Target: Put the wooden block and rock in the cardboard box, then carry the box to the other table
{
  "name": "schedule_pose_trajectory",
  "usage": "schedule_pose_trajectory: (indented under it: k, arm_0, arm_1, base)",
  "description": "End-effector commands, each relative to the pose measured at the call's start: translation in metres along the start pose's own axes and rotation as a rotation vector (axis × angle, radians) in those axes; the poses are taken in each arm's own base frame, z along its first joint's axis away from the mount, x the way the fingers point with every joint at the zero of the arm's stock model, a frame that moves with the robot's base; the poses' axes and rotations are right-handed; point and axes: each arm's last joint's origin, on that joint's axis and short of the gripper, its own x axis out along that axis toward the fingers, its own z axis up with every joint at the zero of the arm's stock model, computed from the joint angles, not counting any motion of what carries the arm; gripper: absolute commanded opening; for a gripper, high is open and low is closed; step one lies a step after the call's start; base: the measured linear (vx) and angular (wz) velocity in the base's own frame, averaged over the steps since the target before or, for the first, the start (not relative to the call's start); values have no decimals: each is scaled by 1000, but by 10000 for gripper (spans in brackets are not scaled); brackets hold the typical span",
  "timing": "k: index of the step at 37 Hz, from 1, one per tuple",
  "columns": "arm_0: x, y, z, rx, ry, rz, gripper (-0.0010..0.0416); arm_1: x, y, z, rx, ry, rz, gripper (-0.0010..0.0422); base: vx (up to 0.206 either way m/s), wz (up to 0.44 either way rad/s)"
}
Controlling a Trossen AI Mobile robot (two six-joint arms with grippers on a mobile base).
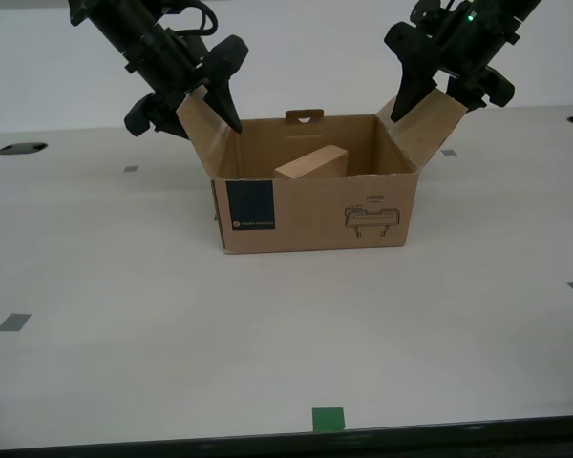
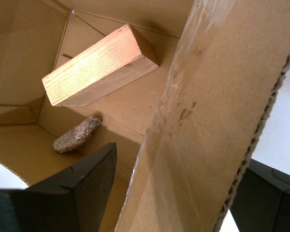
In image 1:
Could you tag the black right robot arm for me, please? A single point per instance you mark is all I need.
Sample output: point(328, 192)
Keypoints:
point(503, 10)

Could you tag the light wooden block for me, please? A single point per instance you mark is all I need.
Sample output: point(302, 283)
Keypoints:
point(310, 164)

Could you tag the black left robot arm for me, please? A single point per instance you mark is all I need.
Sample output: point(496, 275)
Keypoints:
point(105, 19)

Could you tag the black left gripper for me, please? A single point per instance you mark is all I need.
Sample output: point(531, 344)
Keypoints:
point(167, 67)

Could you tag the brown cardboard box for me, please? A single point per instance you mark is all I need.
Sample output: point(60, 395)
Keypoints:
point(315, 219)

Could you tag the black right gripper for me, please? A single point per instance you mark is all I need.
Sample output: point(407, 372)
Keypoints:
point(468, 45)

